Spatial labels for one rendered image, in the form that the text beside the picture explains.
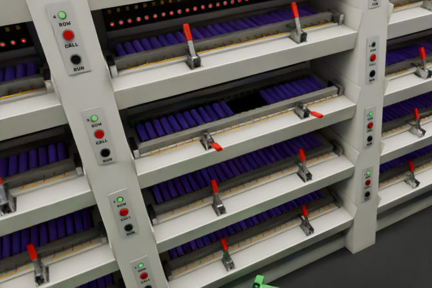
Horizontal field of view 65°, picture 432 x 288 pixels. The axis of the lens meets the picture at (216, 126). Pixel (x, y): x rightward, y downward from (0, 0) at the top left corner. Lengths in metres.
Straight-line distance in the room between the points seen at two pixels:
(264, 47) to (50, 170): 0.55
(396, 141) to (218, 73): 0.68
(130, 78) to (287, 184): 0.52
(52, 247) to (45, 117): 0.34
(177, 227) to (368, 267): 0.65
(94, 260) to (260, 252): 0.46
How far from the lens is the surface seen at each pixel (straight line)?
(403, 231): 1.41
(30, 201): 0.80
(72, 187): 0.79
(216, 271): 1.03
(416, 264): 1.30
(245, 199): 0.93
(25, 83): 0.76
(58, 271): 0.91
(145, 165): 0.78
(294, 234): 1.11
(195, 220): 0.90
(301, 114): 0.90
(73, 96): 0.69
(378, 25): 0.98
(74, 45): 0.67
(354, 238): 1.25
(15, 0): 0.68
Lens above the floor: 0.90
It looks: 24 degrees down
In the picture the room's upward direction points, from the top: 9 degrees counter-clockwise
